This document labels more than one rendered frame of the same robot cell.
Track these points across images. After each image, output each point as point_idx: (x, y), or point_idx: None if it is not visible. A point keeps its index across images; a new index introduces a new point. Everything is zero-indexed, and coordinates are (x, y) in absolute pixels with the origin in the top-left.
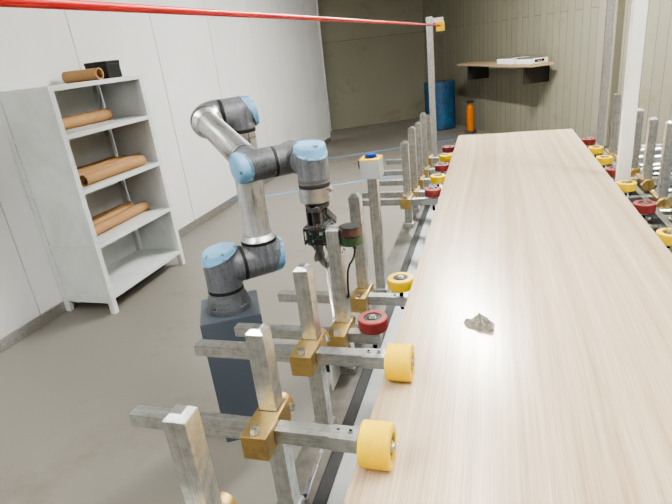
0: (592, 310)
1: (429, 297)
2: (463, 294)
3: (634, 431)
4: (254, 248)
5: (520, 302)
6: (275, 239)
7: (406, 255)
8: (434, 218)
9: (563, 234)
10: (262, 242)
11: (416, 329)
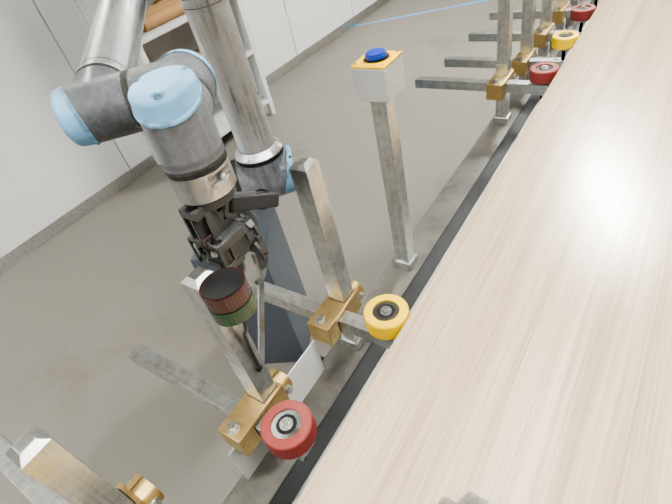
0: None
1: (409, 389)
2: (475, 400)
3: None
4: (248, 169)
5: (584, 474)
6: (279, 155)
7: (473, 185)
8: (515, 146)
9: None
10: (257, 162)
11: (339, 494)
